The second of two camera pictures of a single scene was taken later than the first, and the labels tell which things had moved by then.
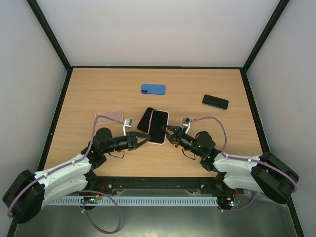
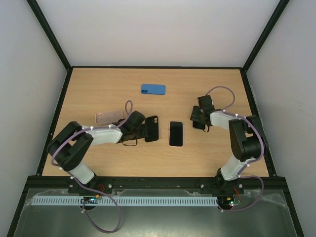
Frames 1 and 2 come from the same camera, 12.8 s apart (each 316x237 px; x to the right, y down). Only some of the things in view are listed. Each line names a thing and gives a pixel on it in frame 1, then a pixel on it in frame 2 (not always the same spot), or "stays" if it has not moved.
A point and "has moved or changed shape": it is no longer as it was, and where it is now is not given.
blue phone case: [153, 89] stays
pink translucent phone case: [116, 114] stays
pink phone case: [158, 118] has moved or changed shape
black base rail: [158, 186] stays
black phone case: [143, 124] has moved or changed shape
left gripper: [132, 139] → [143, 135]
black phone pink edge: [158, 118] has moved or changed shape
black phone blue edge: [215, 101] → [196, 124]
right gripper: [177, 136] → [197, 115]
